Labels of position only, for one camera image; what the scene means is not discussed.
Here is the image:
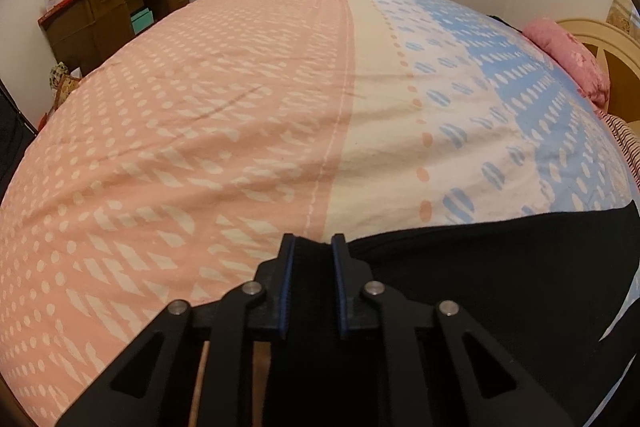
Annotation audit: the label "black pants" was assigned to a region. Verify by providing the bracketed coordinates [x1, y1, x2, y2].
[262, 205, 639, 426]

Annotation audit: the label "striped pillow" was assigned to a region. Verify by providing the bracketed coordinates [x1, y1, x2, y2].
[600, 113, 640, 185]

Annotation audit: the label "black folding chair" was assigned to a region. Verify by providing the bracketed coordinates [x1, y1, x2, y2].
[0, 84, 37, 198]

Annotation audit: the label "pink and blue bedspread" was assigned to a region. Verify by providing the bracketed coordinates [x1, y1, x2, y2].
[1, 0, 639, 426]

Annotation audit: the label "floral bag on floor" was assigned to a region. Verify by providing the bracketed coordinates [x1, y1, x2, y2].
[37, 62, 82, 131]

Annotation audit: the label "pink folded blanket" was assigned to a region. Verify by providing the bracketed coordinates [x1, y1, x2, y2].
[522, 18, 611, 109]

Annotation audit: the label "cream wooden headboard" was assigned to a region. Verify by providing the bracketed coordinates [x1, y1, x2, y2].
[558, 18, 640, 128]

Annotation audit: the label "teal box under desk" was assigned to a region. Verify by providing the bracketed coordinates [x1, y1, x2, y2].
[131, 8, 154, 36]

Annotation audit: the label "dark wooden desk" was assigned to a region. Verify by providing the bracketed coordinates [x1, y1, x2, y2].
[38, 0, 190, 75]

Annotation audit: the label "beige side window curtain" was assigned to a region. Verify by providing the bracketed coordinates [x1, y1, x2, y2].
[606, 0, 640, 41]

